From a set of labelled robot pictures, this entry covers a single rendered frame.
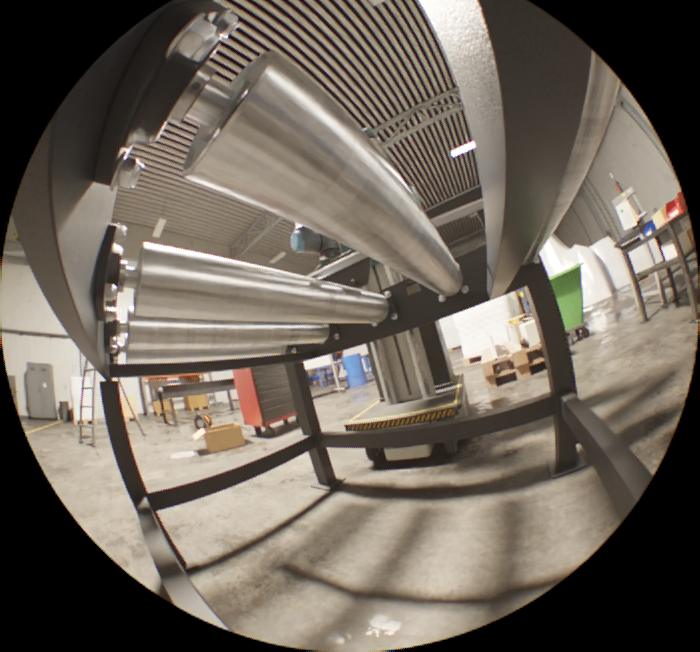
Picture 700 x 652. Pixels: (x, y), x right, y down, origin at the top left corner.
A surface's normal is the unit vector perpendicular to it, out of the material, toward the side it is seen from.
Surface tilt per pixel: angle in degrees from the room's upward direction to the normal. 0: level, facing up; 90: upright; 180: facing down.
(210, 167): 166
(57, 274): 180
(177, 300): 138
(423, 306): 90
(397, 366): 90
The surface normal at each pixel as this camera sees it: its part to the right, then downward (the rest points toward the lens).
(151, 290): 0.79, 0.28
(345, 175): 0.62, 0.62
